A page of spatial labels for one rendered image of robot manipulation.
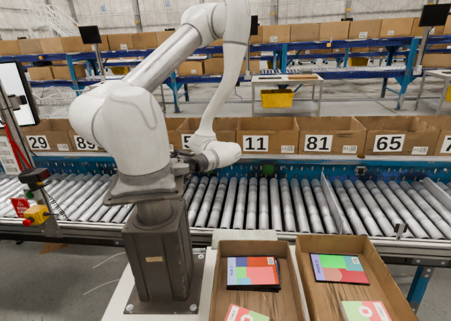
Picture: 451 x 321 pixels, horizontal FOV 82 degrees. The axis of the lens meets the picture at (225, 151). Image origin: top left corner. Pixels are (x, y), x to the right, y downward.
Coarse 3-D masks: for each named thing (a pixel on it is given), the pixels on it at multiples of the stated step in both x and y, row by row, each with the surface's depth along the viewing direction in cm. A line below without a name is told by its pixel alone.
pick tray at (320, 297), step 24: (312, 240) 107; (336, 240) 106; (360, 240) 105; (384, 264) 91; (312, 288) 94; (336, 288) 93; (360, 288) 93; (384, 288) 91; (312, 312) 81; (336, 312) 85; (408, 312) 77
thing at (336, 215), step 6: (324, 180) 152; (324, 186) 152; (324, 192) 152; (330, 192) 139; (330, 198) 139; (330, 204) 139; (336, 204) 130; (330, 210) 139; (336, 210) 128; (336, 216) 128; (336, 222) 128; (342, 222) 119
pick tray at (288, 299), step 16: (224, 240) 105; (240, 240) 105; (256, 240) 104; (272, 240) 104; (224, 256) 109; (288, 256) 102; (224, 272) 102; (288, 272) 101; (224, 288) 96; (288, 288) 94; (224, 304) 90; (240, 304) 90; (256, 304) 89; (272, 304) 89; (288, 304) 89; (272, 320) 84; (288, 320) 84; (304, 320) 75
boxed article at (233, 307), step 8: (232, 304) 86; (232, 312) 84; (240, 312) 84; (248, 312) 84; (224, 320) 82; (232, 320) 82; (240, 320) 81; (248, 320) 81; (256, 320) 81; (264, 320) 81
